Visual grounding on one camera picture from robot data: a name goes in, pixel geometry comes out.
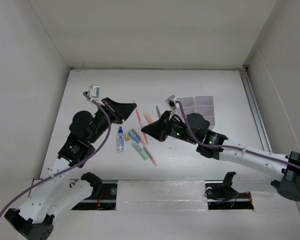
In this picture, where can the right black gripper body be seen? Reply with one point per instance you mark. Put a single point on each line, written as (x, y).
(174, 128)

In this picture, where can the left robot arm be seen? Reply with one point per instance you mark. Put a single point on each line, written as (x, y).
(34, 219)

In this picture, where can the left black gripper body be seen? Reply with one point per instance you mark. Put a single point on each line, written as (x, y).
(112, 115)

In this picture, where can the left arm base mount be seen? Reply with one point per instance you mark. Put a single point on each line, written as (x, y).
(103, 196)

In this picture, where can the yellow eraser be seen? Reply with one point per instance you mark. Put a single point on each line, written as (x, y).
(127, 137)

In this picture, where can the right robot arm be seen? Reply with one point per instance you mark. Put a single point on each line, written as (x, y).
(278, 173)

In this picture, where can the orange yellow-capped highlighter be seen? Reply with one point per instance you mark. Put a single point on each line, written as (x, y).
(148, 118)

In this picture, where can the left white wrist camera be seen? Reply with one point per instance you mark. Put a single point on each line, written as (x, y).
(94, 91)

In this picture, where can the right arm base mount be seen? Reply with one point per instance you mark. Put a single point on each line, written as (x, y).
(221, 196)

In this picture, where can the blue spray bottle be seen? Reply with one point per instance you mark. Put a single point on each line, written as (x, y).
(120, 140)

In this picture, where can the orange pen beside tape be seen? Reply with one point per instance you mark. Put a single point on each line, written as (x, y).
(138, 135)

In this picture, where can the green highlighter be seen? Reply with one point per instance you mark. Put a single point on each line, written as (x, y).
(139, 150)

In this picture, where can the pink red pen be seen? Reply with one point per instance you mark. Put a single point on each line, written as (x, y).
(150, 156)

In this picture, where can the white six-slot organizer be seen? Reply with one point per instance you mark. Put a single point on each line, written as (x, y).
(203, 105)

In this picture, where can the white foam front block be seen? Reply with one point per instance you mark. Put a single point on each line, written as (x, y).
(161, 195)

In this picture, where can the black handled scissors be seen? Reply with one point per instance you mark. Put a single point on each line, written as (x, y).
(158, 112)

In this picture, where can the aluminium side rail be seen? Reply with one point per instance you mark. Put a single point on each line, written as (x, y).
(254, 108)

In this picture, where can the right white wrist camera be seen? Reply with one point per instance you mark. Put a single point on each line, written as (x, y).
(171, 102)

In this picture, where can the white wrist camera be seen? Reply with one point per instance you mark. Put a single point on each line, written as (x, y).
(94, 91)
(171, 102)

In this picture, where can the red highlighter pen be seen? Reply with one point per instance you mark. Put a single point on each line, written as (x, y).
(141, 125)

